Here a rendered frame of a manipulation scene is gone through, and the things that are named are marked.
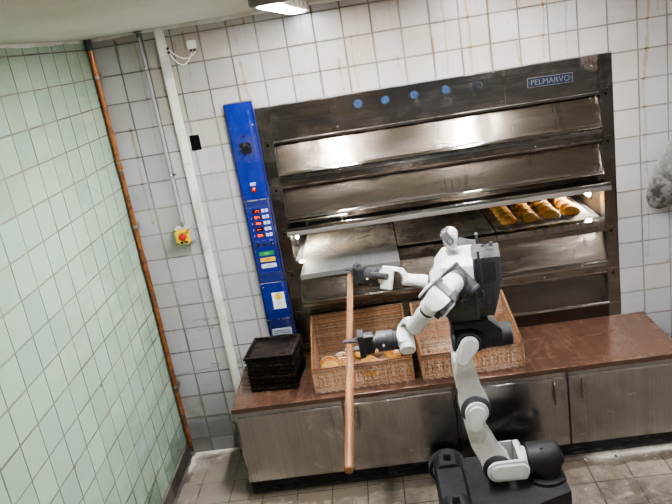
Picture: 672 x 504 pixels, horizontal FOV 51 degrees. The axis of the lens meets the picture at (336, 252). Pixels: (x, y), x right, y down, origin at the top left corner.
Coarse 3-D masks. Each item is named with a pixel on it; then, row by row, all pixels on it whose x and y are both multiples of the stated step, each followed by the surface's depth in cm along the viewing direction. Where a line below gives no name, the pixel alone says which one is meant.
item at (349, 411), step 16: (352, 288) 354; (352, 304) 334; (352, 320) 316; (352, 336) 300; (352, 352) 285; (352, 368) 272; (352, 384) 260; (352, 400) 249; (352, 416) 239; (352, 432) 230; (352, 448) 221; (352, 464) 213
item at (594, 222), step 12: (528, 228) 407; (540, 228) 404; (552, 228) 403; (564, 228) 403; (576, 228) 402; (588, 228) 402; (480, 240) 406; (492, 240) 406; (408, 252) 409; (300, 264) 413
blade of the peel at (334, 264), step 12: (348, 252) 416; (360, 252) 413; (372, 252) 409; (384, 252) 405; (396, 252) 402; (312, 264) 406; (324, 264) 403; (336, 264) 399; (348, 264) 396; (372, 264) 389; (384, 264) 381; (396, 264) 381; (312, 276) 384; (324, 276) 384
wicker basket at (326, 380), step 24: (336, 312) 418; (360, 312) 417; (384, 312) 417; (312, 336) 403; (312, 360) 385; (360, 360) 412; (384, 360) 377; (408, 360) 377; (336, 384) 381; (360, 384) 381; (384, 384) 381
